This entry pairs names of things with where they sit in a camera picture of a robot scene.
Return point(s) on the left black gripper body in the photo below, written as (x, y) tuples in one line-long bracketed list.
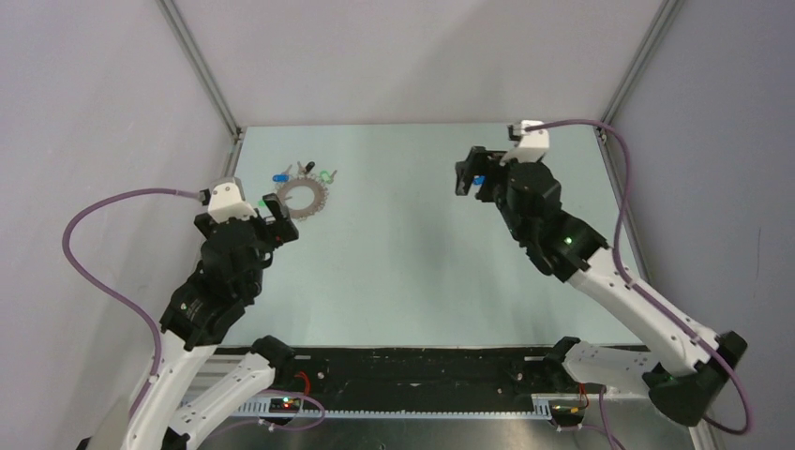
[(272, 236)]

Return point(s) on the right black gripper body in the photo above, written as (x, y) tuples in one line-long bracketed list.
[(494, 187)]

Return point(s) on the large metal keyring with clips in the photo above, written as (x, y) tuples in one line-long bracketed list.
[(304, 196)]

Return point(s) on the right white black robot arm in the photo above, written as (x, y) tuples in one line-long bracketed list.
[(685, 364)]

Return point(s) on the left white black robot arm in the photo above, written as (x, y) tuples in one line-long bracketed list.
[(200, 314)]

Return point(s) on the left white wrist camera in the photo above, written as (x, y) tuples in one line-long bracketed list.
[(225, 200)]

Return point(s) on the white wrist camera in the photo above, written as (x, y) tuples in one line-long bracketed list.
[(225, 200), (531, 142)]

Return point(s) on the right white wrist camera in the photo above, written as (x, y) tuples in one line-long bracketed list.
[(531, 142)]

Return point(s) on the left aluminium frame post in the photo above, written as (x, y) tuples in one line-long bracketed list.
[(194, 55)]

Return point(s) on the aluminium frame post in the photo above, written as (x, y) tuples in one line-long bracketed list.
[(194, 55), (662, 20)]

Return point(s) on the grey slotted cable duct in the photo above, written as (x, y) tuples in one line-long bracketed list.
[(261, 407)]

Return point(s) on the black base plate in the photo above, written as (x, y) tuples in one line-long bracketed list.
[(435, 379)]

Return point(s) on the right aluminium frame post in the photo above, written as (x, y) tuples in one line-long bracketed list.
[(662, 20)]

